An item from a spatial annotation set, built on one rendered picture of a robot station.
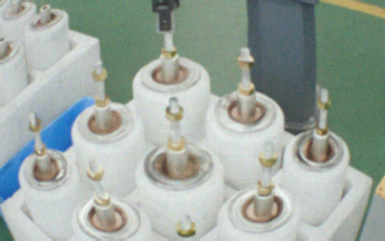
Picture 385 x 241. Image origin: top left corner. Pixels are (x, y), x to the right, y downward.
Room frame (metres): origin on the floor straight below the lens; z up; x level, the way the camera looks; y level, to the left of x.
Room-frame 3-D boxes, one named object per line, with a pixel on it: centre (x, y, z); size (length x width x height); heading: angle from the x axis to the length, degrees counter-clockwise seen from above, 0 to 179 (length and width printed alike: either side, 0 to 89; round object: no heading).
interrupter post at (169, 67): (0.76, 0.02, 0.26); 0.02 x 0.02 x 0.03
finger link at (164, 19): (0.71, 0.03, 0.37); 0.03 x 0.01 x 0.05; 175
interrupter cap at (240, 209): (0.51, -0.07, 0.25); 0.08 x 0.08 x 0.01
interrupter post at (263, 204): (0.51, -0.07, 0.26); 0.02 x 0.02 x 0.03
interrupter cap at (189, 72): (0.76, 0.02, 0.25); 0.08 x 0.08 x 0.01
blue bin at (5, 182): (0.77, 0.23, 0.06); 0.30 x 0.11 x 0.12; 139
